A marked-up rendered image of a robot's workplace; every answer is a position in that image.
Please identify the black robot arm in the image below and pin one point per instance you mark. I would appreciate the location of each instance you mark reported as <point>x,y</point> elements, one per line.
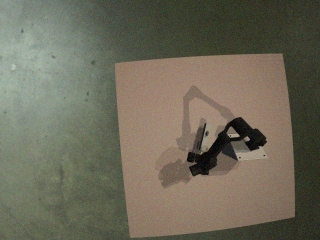
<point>208,159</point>

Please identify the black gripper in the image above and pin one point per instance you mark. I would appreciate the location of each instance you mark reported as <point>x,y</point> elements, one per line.
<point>191,157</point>

